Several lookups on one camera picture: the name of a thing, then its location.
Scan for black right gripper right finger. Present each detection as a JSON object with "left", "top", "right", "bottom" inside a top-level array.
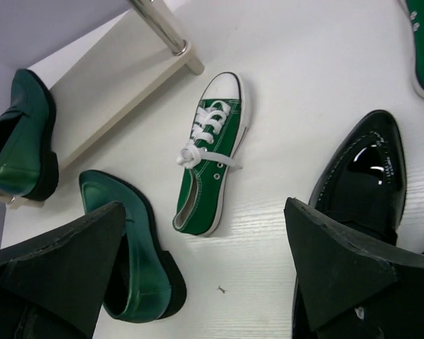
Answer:
[{"left": 284, "top": 198, "right": 424, "bottom": 338}]

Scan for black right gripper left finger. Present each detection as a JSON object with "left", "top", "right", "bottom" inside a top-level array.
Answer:
[{"left": 0, "top": 201, "right": 125, "bottom": 338}]

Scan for dark green leather loafer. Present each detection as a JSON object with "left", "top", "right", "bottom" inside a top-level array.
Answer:
[{"left": 78, "top": 169, "right": 187, "bottom": 323}]

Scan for white two-tier shoe shelf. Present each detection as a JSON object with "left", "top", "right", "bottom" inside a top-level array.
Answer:
[{"left": 0, "top": 1, "right": 204, "bottom": 208}]

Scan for black patent loafer left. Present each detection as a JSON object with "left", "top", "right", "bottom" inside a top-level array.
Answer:
[{"left": 291, "top": 109, "right": 409, "bottom": 339}]

